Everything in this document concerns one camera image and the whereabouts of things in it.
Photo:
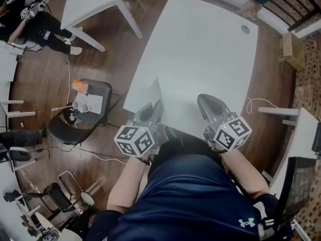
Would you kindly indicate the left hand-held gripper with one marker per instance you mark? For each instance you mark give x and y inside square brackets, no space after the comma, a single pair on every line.
[135,140]

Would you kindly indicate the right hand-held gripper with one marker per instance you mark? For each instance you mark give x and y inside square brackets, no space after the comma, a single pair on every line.
[232,133]

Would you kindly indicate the white tissue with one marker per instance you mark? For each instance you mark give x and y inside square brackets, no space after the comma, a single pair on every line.
[155,90]

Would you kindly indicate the person's right forearm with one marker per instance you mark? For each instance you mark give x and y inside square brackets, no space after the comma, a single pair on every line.
[243,174]

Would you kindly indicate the person's left forearm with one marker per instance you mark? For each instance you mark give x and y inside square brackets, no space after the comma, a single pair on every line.
[125,184]

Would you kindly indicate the white paper sheet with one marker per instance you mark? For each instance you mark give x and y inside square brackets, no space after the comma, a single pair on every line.
[94,103]

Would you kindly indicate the orange box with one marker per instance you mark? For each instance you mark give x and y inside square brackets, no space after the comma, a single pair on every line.
[80,86]

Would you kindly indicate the grey table grommet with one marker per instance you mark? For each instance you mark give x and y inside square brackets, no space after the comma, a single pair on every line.
[245,28]

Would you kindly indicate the white desk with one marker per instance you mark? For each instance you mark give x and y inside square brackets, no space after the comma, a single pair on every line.
[301,134]

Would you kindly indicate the person's navy shirt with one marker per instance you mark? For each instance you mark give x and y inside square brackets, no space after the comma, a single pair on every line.
[190,199]

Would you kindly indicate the cardboard box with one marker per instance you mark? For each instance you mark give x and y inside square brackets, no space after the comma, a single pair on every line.
[292,51]

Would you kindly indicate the black monitor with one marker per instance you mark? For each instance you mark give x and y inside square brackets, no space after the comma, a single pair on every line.
[317,137]

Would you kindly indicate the white side table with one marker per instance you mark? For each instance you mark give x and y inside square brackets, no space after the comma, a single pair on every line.
[87,1]

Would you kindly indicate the black railing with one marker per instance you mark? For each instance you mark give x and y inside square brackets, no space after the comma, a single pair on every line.
[293,6]

